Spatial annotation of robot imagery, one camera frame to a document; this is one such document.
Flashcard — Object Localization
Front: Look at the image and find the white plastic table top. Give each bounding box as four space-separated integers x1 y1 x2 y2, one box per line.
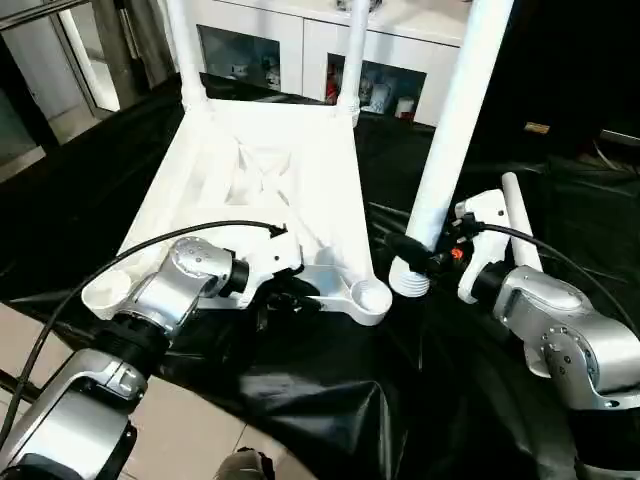
80 98 394 328

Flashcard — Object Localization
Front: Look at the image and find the white plastic table leg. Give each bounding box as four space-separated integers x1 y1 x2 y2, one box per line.
386 0 517 299
163 0 213 113
334 0 373 129
500 171 547 273

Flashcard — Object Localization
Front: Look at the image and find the black work mat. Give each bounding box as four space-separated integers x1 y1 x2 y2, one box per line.
0 70 640 480

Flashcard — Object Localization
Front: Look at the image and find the pale blue bottle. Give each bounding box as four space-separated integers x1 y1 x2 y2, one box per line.
367 76 391 113

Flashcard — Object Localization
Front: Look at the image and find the grey left robot leg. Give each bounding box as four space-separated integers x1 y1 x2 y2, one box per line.
215 448 276 480

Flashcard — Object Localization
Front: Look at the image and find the small white figurine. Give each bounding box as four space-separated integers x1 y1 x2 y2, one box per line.
258 58 283 89
228 58 255 83

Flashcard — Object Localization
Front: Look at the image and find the black low cabinet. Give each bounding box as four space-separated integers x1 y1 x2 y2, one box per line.
470 0 640 151

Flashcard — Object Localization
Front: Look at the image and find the white display cabinet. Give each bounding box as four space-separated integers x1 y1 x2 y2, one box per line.
190 0 471 129

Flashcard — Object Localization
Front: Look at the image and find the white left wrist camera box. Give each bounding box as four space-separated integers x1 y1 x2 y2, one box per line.
232 226 305 307

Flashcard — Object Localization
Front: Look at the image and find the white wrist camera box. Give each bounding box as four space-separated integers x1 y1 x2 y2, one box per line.
453 188 523 306
232 226 305 307

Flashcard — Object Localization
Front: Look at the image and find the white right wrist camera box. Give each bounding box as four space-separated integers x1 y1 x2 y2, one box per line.
453 188 523 306

